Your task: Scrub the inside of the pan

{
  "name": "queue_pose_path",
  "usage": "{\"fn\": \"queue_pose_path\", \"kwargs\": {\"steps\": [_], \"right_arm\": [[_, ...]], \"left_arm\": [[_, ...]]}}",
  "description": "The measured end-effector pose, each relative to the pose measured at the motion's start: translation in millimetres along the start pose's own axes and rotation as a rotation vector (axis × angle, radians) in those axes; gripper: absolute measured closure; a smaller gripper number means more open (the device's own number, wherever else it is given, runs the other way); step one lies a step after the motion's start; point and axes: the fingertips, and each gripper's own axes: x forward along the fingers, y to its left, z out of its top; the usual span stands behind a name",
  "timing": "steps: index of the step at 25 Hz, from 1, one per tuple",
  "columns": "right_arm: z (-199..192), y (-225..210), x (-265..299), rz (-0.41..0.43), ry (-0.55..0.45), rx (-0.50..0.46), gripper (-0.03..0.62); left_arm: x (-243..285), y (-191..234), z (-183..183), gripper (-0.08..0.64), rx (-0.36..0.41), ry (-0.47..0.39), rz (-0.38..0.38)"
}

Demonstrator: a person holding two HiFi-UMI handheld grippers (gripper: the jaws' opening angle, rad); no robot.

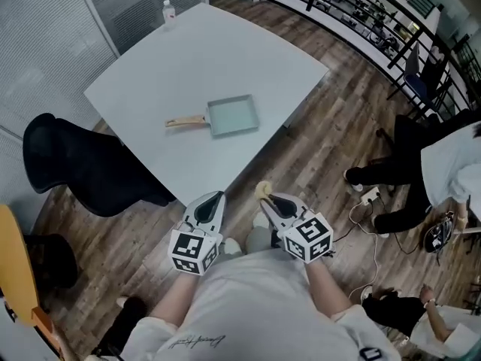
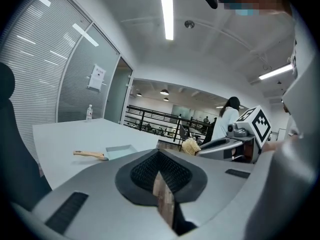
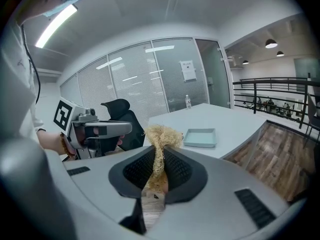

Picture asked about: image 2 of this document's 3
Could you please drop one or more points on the black metal railing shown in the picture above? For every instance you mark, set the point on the black metal railing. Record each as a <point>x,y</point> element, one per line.
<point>155,115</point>

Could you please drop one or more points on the round ceiling smoke detector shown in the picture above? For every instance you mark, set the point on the round ceiling smoke detector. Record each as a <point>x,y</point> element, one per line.
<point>189,24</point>

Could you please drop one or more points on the tan fluffy fibre clump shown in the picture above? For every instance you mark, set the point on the tan fluffy fibre clump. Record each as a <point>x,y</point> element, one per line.
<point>190,146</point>

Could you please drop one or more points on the long ceiling light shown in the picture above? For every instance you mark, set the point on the long ceiling light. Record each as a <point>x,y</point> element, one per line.
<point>167,14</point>
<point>275,72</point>

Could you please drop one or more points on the person's white t-shirt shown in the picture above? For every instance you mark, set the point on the person's white t-shirt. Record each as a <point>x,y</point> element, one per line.
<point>295,171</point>

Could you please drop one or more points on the black office chair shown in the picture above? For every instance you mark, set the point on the black office chair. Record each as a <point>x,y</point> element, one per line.
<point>15,146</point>

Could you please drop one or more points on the person's right forearm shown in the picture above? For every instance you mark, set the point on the person's right forearm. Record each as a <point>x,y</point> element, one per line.
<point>272,145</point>

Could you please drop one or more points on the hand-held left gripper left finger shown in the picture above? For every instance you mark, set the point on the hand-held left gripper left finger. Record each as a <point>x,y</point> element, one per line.
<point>100,184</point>

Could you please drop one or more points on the clear plastic water bottle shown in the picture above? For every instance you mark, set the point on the clear plastic water bottle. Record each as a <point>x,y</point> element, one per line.
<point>89,114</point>

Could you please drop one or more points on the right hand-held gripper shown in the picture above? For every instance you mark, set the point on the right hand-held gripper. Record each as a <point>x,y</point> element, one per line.
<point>260,126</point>

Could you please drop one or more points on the white paper notice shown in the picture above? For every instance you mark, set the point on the white paper notice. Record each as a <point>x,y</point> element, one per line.
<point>97,77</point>

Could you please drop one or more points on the blue face mask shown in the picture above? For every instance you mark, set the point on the blue face mask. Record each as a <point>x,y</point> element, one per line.
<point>246,12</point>

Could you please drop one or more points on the frosted glass door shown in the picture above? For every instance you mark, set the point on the frosted glass door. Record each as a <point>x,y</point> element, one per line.
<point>117,96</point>

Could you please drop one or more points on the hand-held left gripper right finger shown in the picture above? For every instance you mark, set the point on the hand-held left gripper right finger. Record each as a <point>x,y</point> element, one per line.
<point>215,181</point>

